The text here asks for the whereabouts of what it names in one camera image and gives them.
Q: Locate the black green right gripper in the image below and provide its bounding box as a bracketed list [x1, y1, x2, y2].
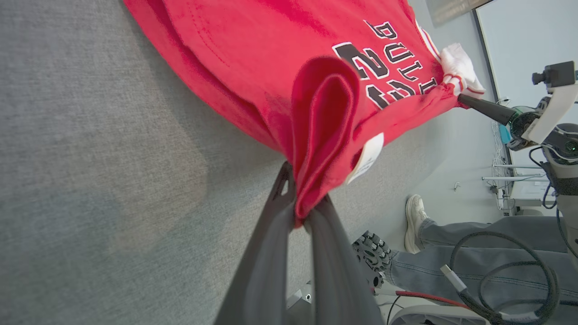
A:
[458, 93, 545, 152]

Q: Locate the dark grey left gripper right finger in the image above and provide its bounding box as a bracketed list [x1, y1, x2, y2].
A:
[305, 195, 384, 325]

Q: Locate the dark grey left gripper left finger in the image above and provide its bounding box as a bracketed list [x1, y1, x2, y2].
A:
[214, 162, 297, 325]

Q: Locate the red white basketball jersey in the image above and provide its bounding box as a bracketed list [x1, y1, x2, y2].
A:
[123, 0, 486, 228]

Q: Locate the black omni wheel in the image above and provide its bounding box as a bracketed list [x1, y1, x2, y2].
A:
[352, 231, 392, 290]

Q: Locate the white background rack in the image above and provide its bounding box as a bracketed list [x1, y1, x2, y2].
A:
[481, 162, 558, 216]

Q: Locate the white sneaker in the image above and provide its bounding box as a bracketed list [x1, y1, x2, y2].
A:
[404, 194, 428, 255]

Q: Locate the white floor cable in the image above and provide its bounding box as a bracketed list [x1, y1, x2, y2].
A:
[491, 121, 508, 183]

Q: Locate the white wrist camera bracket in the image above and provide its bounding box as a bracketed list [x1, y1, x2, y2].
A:
[522, 84, 578, 145]

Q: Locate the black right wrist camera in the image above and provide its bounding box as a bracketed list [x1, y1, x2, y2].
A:
[531, 61, 577, 89]

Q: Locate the red cable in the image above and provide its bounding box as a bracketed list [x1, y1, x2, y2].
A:
[396, 290, 471, 310]

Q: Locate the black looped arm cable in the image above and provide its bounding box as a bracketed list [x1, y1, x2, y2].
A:
[440, 231, 578, 325]

